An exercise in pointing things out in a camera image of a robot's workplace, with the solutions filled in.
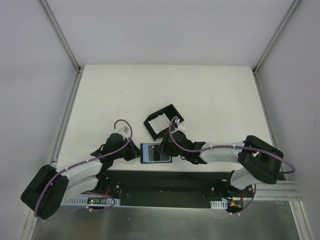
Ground white cards in tray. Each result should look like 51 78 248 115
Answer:
147 113 170 135

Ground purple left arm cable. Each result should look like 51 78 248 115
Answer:
33 119 133 218

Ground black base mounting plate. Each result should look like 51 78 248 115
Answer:
87 170 260 209

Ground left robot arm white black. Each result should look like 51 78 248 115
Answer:
20 133 143 220

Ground aluminium front frame rail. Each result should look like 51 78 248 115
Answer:
254 180 302 201

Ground left white cable duct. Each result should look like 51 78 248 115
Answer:
60 195 121 207

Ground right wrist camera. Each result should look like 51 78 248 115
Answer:
175 119 187 131

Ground aluminium frame post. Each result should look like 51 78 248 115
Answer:
252 0 303 76
38 0 82 73

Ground black leather card holder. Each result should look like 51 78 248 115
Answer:
140 143 172 164

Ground right white cable duct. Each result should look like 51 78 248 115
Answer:
210 199 228 210

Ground right aluminium frame post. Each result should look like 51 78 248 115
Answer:
252 0 303 76

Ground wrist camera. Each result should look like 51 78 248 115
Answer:
175 119 187 131
116 126 130 136

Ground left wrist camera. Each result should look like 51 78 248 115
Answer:
116 126 130 136

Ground left aluminium frame post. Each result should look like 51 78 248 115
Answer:
38 0 82 73

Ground black plastic card tray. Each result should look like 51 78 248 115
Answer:
143 104 185 141

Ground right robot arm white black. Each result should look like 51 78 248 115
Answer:
155 131 284 198

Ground white cable duct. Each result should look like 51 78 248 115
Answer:
60 195 121 207
210 199 228 210

